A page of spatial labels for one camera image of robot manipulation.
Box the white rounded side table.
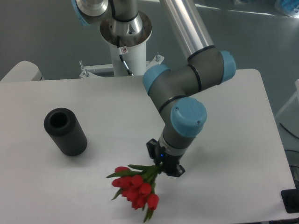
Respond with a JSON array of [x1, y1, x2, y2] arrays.
[[0, 61, 45, 83]]

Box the red tulip bouquet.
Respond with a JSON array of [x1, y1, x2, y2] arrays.
[[106, 164, 163, 223]]

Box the black cable on floor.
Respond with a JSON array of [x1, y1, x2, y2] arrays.
[[279, 122, 299, 139]]

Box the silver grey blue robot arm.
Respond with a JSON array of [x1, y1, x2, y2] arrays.
[[72, 0, 236, 177]]

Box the black ribbed cylindrical vase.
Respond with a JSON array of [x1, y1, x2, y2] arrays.
[[43, 108, 87, 156]]

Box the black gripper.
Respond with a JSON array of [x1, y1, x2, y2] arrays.
[[146, 139, 185, 177]]

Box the black cable on pedestal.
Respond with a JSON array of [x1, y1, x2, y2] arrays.
[[115, 35, 135, 77]]

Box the blue plastic bag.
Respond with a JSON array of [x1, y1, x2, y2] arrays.
[[275, 0, 299, 19]]

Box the black device at table corner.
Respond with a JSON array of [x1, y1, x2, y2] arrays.
[[281, 189, 299, 214]]

